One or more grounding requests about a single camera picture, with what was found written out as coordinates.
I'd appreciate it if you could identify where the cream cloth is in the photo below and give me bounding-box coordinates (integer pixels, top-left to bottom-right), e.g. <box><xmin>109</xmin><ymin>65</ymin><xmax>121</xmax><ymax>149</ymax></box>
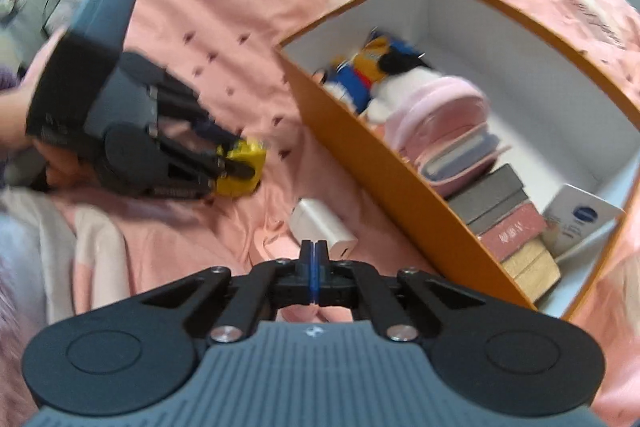
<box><xmin>0</xmin><ymin>189</ymin><xmax>131</xmax><ymax>333</ymax></box>

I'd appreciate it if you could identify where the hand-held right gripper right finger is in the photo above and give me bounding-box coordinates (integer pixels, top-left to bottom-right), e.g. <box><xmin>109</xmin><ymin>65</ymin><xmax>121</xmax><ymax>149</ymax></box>
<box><xmin>313</xmin><ymin>241</ymin><xmax>488</xmax><ymax>343</ymax></box>

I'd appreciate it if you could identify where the white power bank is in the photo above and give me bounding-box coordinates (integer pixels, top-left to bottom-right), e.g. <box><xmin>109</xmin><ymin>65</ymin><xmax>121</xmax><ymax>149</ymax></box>
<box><xmin>289</xmin><ymin>198</ymin><xmax>358</xmax><ymax>260</ymax></box>

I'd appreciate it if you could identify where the person's left hand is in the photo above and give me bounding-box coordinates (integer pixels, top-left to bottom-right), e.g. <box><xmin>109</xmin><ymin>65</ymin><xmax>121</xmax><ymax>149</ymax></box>
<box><xmin>0</xmin><ymin>79</ymin><xmax>97</xmax><ymax>188</ymax></box>

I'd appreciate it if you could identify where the white black orange plush toy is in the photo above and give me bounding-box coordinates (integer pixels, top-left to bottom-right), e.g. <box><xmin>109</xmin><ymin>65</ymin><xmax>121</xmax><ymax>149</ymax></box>
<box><xmin>312</xmin><ymin>29</ymin><xmax>441</xmax><ymax>125</ymax></box>

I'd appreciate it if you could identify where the white box with blue circle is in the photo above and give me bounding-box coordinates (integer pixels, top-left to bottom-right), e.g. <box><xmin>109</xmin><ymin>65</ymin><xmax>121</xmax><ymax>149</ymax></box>
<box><xmin>540</xmin><ymin>183</ymin><xmax>626</xmax><ymax>263</ymax></box>

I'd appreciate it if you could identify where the grey box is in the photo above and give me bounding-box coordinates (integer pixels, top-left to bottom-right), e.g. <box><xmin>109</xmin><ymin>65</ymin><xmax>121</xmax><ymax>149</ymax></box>
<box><xmin>445</xmin><ymin>163</ymin><xmax>526</xmax><ymax>235</ymax></box>

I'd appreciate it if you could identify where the pink glitter box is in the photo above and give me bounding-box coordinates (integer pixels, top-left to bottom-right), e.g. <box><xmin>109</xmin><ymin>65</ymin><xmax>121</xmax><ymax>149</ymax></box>
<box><xmin>475</xmin><ymin>202</ymin><xmax>548</xmax><ymax>264</ymax></box>

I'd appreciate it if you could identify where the orange cardboard box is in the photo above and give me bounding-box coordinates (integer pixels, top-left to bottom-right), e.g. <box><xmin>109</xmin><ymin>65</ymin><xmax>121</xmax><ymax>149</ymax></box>
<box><xmin>274</xmin><ymin>0</ymin><xmax>640</xmax><ymax>323</ymax></box>

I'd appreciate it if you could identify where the pink fuzzy pouch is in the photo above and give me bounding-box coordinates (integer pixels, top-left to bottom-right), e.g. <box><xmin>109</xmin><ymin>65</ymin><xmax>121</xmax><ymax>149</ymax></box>
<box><xmin>382</xmin><ymin>76</ymin><xmax>511</xmax><ymax>185</ymax></box>

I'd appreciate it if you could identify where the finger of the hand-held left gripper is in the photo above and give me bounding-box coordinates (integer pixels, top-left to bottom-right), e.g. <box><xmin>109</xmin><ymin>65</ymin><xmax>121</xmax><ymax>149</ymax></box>
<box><xmin>152</xmin><ymin>139</ymin><xmax>256</xmax><ymax>200</ymax></box>
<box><xmin>125</xmin><ymin>53</ymin><xmax>237</xmax><ymax>148</ymax></box>

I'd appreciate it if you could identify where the pink printed blanket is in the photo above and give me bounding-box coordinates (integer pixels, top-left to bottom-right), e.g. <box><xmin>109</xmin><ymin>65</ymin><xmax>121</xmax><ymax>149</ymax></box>
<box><xmin>0</xmin><ymin>0</ymin><xmax>640</xmax><ymax>427</ymax></box>

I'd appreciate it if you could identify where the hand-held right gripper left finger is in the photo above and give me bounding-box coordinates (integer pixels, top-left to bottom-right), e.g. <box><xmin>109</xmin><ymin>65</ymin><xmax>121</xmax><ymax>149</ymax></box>
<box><xmin>140</xmin><ymin>239</ymin><xmax>314</xmax><ymax>343</ymax></box>

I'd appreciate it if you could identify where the small kraft cardboard box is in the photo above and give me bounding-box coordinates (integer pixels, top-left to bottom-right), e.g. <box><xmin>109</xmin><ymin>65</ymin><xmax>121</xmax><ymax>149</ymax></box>
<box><xmin>500</xmin><ymin>237</ymin><xmax>562</xmax><ymax>304</ymax></box>

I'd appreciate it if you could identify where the yellow packet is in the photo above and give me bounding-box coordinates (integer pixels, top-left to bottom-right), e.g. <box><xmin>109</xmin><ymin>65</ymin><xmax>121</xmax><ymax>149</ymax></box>
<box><xmin>212</xmin><ymin>138</ymin><xmax>268</xmax><ymax>198</ymax></box>

